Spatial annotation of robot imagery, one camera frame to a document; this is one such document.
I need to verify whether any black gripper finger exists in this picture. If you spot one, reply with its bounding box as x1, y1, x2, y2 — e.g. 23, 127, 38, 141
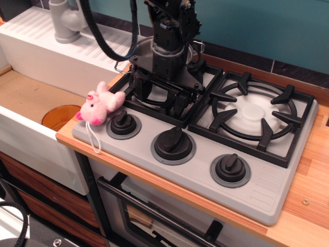
174, 93, 192, 116
134, 77, 152, 102

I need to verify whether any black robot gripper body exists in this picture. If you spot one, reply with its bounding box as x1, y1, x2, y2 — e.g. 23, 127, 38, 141
130, 45, 205, 103

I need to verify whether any pink stuffed pig toy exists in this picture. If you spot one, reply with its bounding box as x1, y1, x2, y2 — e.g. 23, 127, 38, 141
76, 81, 125, 126

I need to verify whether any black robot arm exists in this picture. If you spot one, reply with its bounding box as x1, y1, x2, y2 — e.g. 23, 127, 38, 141
130, 1, 205, 117

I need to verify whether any stainless steel pan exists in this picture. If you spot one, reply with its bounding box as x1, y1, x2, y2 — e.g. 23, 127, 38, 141
129, 37, 205, 79

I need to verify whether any black right burner grate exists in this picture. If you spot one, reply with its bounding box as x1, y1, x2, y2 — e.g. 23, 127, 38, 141
188, 72, 318, 168

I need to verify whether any black burner grate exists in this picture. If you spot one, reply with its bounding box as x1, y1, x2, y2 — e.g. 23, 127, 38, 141
109, 60, 223, 128
188, 72, 318, 168

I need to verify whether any black left burner grate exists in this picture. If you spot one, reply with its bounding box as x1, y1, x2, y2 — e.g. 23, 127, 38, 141
109, 60, 223, 128

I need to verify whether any black left stove knob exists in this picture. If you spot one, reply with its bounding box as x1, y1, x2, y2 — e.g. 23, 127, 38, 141
106, 110, 142, 140

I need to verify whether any black stove knob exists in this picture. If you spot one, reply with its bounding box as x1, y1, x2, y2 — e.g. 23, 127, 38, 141
106, 110, 142, 140
210, 153, 251, 188
151, 127, 196, 166

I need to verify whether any black middle stove knob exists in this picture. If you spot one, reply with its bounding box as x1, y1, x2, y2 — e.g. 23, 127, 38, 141
151, 127, 196, 166

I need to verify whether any black right stove knob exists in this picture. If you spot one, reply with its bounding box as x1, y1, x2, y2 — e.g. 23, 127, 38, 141
210, 153, 251, 188

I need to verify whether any orange plastic cup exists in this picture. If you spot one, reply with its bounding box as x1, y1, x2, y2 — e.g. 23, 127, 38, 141
41, 105, 81, 131

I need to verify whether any grey toy faucet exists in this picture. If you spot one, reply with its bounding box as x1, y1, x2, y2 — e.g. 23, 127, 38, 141
49, 0, 87, 44

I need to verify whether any grey toy stove top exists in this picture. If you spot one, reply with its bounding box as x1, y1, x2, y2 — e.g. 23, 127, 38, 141
71, 61, 319, 226

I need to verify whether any toy oven door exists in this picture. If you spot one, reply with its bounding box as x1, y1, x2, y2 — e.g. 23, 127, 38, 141
95, 172, 258, 247

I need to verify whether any wooden drawer front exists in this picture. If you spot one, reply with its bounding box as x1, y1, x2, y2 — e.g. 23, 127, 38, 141
1, 153, 108, 246

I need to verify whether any black braided cable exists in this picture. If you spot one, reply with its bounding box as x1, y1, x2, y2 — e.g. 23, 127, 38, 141
78, 0, 139, 62

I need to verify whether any black oven door handle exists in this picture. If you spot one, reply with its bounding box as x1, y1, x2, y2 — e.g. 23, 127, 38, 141
97, 173, 223, 246

